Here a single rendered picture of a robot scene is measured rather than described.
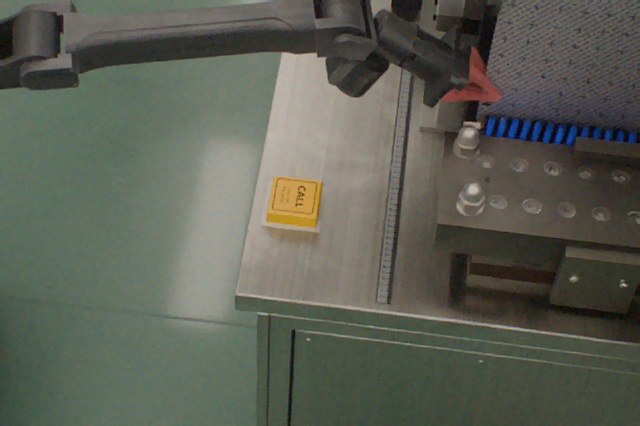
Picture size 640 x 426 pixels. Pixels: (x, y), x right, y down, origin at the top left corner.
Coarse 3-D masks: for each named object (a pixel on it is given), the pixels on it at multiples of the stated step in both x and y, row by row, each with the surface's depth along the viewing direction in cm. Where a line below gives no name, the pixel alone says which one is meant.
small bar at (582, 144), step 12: (576, 144) 169; (588, 144) 169; (600, 144) 169; (612, 144) 169; (624, 144) 169; (636, 144) 169; (576, 156) 169; (588, 156) 169; (600, 156) 168; (612, 156) 168; (624, 156) 168; (636, 156) 168
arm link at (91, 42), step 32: (288, 0) 159; (320, 0) 160; (352, 0) 159; (64, 32) 156; (96, 32) 156; (128, 32) 156; (160, 32) 156; (192, 32) 157; (224, 32) 157; (256, 32) 157; (288, 32) 157; (320, 32) 157; (32, 64) 155; (64, 64) 155; (96, 64) 159; (128, 64) 160
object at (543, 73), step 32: (512, 32) 161; (544, 32) 160; (576, 32) 160; (512, 64) 165; (544, 64) 165; (576, 64) 164; (608, 64) 164; (512, 96) 170; (544, 96) 169; (576, 96) 169; (608, 96) 168; (608, 128) 173
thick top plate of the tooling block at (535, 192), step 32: (448, 160) 168; (480, 160) 169; (512, 160) 169; (544, 160) 169; (576, 160) 169; (448, 192) 165; (512, 192) 165; (544, 192) 166; (576, 192) 166; (608, 192) 166; (448, 224) 162; (480, 224) 162; (512, 224) 162; (544, 224) 162; (576, 224) 163; (608, 224) 163; (480, 256) 166; (512, 256) 165; (544, 256) 164
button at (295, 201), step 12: (276, 180) 178; (288, 180) 178; (300, 180) 179; (312, 180) 179; (276, 192) 177; (288, 192) 177; (300, 192) 177; (312, 192) 177; (276, 204) 176; (288, 204) 176; (300, 204) 176; (312, 204) 176; (276, 216) 175; (288, 216) 175; (300, 216) 175; (312, 216) 175
